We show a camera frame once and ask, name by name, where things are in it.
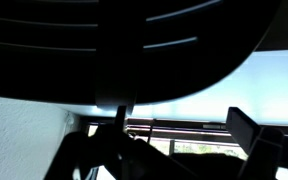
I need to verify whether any black slatted office chair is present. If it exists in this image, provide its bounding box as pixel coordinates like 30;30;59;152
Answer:
0;0;283;106

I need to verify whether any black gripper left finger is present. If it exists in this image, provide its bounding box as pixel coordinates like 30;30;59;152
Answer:
43;105;198;180

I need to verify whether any dark window frame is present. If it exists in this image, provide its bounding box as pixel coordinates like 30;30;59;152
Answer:
80;116;288;180

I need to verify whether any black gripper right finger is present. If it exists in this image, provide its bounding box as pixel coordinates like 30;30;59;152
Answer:
225;106;288;180

